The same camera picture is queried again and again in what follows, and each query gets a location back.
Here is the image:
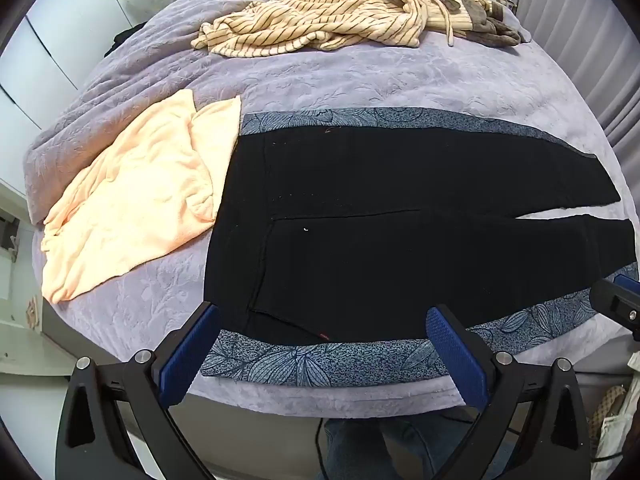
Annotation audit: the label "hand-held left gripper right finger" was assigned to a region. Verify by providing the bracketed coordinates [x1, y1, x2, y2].
[424, 304, 593, 480]

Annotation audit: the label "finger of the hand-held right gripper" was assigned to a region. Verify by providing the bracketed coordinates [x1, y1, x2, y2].
[590, 274, 640, 333]

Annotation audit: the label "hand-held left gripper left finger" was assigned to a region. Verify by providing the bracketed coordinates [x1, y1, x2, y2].
[55, 301, 223, 480]

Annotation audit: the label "black pants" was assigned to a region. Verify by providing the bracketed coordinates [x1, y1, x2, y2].
[204, 119, 640, 348]

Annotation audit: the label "person's legs in jeans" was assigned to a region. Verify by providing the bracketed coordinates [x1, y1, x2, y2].
[320, 417, 481, 480]

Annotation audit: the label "blue leaf-patterned cloth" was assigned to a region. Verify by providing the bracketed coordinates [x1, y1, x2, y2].
[200, 107, 640, 388]

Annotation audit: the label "cream tote bag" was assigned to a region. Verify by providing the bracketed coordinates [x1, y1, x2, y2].
[585, 385, 636, 480]

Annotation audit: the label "peach fleece garment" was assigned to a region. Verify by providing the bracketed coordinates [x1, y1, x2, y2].
[40, 89, 243, 305]

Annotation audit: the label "white bedside cabinet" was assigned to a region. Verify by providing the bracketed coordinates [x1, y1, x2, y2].
[0, 180, 76, 376]

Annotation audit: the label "pale grey curtain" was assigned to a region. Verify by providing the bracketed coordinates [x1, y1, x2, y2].
[500, 0, 640, 161]

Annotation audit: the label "lilac embossed blanket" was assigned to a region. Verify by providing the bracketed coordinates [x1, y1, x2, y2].
[22, 0, 640, 421]

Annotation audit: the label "brown fleece garment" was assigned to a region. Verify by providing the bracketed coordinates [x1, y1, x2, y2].
[380, 0, 523, 48]

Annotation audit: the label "dark cloth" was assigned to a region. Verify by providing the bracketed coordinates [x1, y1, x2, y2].
[107, 22, 148, 56]

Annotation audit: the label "white wardrobe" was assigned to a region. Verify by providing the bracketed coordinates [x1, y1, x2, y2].
[0, 0, 151, 131]

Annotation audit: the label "cream striped garment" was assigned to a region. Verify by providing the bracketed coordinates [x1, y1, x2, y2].
[190, 0, 481, 58]

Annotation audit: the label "black cable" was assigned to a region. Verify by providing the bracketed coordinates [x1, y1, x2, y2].
[314, 419, 332, 480]

